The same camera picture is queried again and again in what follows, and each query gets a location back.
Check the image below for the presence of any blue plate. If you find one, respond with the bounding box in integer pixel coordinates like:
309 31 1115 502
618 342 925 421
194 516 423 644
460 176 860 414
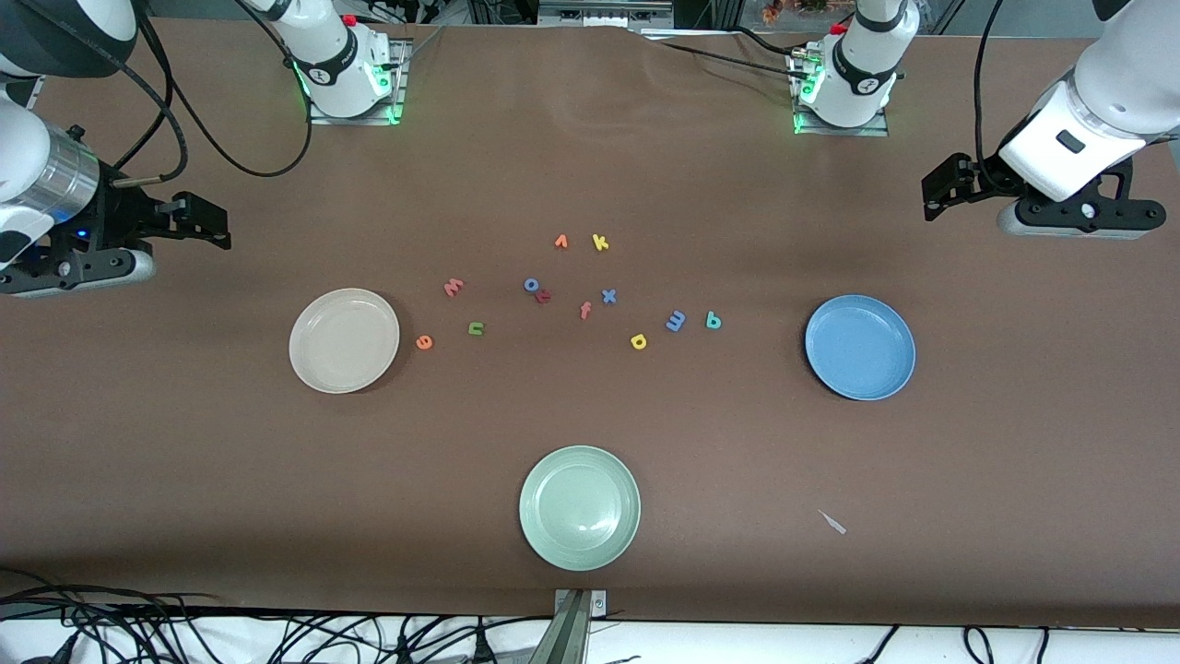
805 294 917 401

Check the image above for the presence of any beige brown plate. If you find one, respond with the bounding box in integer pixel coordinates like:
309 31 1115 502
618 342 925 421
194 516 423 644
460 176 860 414
289 288 401 395

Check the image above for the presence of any orange brown object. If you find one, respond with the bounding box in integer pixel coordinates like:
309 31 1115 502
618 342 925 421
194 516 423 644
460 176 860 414
761 0 832 24

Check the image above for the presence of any brown table cover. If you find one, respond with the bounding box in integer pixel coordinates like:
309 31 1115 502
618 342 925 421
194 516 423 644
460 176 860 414
0 17 1180 630

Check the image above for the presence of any green plate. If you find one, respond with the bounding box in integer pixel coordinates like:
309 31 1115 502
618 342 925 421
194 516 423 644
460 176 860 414
519 445 642 572

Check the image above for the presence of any black right arm cable loop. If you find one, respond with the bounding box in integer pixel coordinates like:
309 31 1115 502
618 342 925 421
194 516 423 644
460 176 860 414
138 0 313 178

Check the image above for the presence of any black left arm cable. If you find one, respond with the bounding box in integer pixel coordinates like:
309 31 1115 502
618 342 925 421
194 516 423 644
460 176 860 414
972 0 1017 195

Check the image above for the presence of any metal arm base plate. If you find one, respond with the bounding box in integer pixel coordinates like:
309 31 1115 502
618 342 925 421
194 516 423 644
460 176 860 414
790 51 891 138
308 41 407 126

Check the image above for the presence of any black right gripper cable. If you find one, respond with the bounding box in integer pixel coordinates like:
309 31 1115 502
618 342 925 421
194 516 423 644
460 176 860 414
109 37 189 186

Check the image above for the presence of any black cable to arm base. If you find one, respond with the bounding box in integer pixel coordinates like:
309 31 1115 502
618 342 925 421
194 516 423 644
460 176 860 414
657 41 805 80
728 26 805 60

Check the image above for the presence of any grey metal rail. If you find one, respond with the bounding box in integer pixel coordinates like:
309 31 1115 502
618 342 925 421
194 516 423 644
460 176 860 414
537 0 675 28

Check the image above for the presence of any tangled black floor cable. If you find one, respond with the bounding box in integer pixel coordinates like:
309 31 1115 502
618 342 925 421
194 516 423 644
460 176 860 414
0 570 227 664

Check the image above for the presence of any looped black floor cable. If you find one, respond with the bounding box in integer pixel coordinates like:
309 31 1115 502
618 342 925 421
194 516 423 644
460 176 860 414
263 614 393 664

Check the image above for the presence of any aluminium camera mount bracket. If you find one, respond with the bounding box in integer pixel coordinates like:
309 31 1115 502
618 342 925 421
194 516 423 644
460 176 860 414
552 588 608 664

